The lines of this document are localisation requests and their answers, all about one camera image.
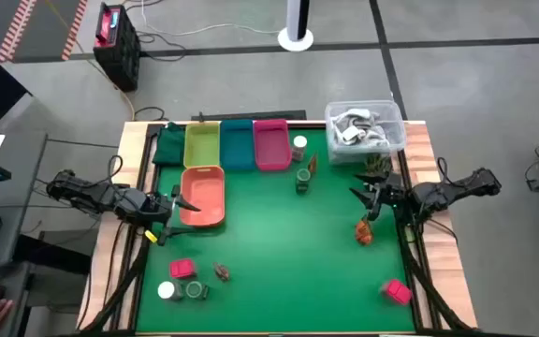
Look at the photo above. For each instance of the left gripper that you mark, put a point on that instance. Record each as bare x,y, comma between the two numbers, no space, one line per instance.
155,210

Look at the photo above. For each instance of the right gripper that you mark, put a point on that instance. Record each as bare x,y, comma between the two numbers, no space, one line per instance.
388,192

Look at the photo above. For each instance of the brown spice packet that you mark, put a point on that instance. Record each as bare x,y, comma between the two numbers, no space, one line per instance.
222,272
364,233
313,164

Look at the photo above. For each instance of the pink-lid spice tin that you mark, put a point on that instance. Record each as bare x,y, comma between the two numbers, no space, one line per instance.
398,292
183,268

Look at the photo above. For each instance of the green-lid spice jar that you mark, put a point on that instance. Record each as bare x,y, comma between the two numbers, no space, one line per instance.
194,289
303,177

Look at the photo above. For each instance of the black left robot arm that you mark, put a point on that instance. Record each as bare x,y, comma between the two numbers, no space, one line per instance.
91,194

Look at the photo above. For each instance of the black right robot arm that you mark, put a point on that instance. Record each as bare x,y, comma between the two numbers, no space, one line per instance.
452,189

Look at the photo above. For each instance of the yellow tape tag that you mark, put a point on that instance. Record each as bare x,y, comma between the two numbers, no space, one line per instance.
150,236

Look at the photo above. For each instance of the orange plastic bin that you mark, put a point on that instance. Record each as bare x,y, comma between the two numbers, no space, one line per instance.
208,187

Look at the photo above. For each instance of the green succulent plant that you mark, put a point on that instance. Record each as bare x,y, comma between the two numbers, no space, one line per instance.
378,163

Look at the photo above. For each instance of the clear plastic storage box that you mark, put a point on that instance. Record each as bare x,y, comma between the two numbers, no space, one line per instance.
335,154

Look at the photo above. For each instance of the dark green cloth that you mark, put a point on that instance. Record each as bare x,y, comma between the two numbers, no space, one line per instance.
169,145

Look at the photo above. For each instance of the white-lid spice jar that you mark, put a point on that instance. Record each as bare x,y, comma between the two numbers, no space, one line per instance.
300,142
166,290

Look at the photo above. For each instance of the yellow-green plastic bin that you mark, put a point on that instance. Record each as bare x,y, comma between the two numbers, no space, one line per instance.
201,145

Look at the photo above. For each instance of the crumpled grey cloth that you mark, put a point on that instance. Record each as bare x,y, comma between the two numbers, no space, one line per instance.
358,126

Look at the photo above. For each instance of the teal plastic bin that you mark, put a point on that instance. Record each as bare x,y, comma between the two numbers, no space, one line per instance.
237,145

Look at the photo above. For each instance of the green table mat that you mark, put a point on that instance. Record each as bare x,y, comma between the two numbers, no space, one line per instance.
274,243

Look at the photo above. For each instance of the pink plastic bin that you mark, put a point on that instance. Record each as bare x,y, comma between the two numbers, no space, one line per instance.
272,147

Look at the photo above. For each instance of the black flat bar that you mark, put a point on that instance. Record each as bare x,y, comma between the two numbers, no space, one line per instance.
251,115

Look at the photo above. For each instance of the grey desk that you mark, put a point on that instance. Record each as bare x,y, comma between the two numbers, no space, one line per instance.
21,187

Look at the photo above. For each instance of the black red power box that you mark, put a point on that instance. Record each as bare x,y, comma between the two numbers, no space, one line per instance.
120,61

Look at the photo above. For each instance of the white tower fan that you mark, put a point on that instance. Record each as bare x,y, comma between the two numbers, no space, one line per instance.
296,19

